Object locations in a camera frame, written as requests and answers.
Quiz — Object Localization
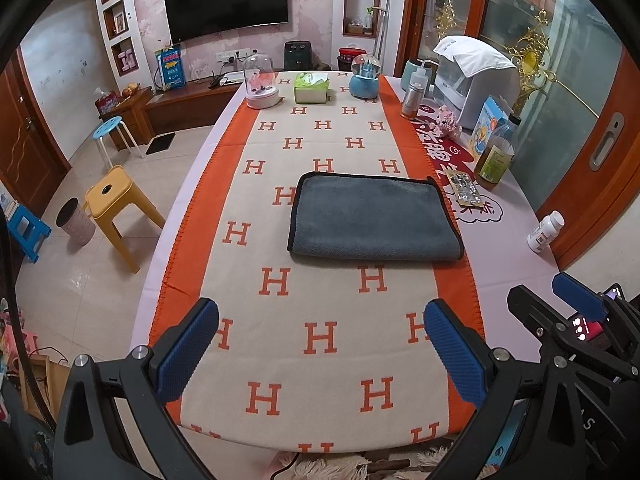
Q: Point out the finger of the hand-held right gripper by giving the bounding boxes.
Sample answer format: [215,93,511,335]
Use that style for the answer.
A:
[552,272,610,322]
[507,284,573,343]

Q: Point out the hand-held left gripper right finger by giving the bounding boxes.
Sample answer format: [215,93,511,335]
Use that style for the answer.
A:
[423,298,591,480]

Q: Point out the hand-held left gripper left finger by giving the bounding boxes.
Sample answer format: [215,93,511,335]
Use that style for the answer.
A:
[52,298,221,480]

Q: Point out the grey towel with black edge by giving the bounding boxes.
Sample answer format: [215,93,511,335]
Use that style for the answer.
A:
[286,171,466,262]

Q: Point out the white tablecloth with red print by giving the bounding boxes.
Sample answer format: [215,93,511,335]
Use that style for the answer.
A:
[129,72,568,461]

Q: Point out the white pill bottle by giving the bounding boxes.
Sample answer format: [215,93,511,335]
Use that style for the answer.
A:
[526,210,566,254]

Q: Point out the silver blister pill packs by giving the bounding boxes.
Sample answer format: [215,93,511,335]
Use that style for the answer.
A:
[444,168,489,209]

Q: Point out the orange and beige printed blanket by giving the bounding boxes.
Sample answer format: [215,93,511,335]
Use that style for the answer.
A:
[131,71,489,457]

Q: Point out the cardboard box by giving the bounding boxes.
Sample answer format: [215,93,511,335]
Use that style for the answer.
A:
[17,352,71,424]

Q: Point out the cooking oil bottle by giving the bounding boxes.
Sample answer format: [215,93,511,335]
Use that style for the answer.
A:
[472,115,522,192]

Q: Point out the cream fringed mop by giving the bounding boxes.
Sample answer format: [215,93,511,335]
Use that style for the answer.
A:
[276,447,453,480]

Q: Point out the pink waste bin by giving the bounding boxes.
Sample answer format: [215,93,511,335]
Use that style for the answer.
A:
[55,197,97,247]

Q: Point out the yellow square stool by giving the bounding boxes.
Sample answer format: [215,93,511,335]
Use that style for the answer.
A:
[82,164,166,275]

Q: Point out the blue folding step stool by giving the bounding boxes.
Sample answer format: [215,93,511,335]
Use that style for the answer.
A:
[6,202,53,264]

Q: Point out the black floor mat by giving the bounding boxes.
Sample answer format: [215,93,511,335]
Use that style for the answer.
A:
[144,132,177,156]

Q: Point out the white countertop appliance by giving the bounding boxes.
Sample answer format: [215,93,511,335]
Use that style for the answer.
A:
[433,62,522,131]

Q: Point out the blue round stool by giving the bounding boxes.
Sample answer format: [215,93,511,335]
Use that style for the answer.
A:
[91,116,146,171]

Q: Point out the silver bottle with white nozzle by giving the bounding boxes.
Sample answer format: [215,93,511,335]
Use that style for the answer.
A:
[401,59,442,120]

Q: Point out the wooden television cabinet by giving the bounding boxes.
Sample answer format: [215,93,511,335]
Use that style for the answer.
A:
[97,77,246,151]

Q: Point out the large gold door ornament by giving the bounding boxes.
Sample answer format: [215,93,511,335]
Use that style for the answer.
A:
[505,9,559,92]

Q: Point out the white appliance cover cloth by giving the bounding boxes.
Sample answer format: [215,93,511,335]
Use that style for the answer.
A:
[432,35,521,83]

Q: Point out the red tissue pack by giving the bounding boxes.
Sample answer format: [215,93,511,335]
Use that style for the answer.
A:
[95,89,119,116]

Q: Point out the brown wooden door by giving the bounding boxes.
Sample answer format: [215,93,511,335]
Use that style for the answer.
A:
[0,47,71,207]

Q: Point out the pale teal pot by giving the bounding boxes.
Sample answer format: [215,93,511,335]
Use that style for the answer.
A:
[402,59,427,86]

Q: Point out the glass dome with pink figure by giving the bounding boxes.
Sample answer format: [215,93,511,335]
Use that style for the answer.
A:
[243,52,281,110]

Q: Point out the blue snow globe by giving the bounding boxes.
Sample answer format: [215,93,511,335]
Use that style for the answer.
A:
[348,53,384,100]

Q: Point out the blue printed box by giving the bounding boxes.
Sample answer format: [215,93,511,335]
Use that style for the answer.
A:
[154,47,189,89]

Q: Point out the green tissue box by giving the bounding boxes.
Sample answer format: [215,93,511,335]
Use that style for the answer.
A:
[292,72,331,105]

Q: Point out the small gold door ornament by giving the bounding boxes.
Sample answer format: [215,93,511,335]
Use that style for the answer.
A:
[434,0,456,37]

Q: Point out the red and black cooker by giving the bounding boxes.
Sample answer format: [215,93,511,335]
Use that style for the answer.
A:
[337,47,369,74]

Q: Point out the dark green air fryer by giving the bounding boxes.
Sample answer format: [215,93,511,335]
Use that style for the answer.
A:
[284,40,315,71]

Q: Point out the silver sliding door handle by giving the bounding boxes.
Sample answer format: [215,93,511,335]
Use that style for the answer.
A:
[589,112,626,171]

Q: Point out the black wall television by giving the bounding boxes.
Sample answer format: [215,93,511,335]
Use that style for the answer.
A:
[163,0,291,44]

